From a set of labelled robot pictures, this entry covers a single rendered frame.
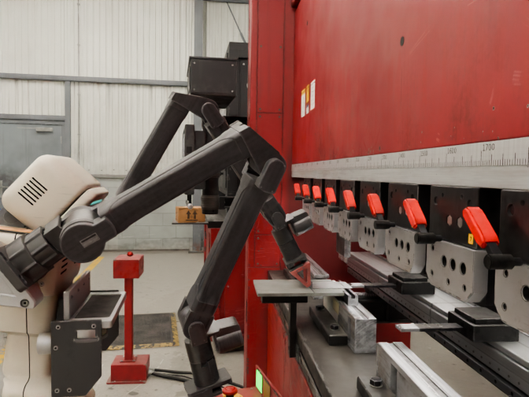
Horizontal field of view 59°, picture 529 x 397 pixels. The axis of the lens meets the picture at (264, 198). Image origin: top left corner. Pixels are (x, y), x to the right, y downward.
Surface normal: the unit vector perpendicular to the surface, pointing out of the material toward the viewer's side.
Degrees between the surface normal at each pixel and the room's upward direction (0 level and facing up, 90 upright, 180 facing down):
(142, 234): 90
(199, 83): 90
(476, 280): 90
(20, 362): 90
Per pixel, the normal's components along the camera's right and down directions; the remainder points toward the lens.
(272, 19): 0.10, 0.05
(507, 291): -1.00, -0.01
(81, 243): 0.34, 0.31
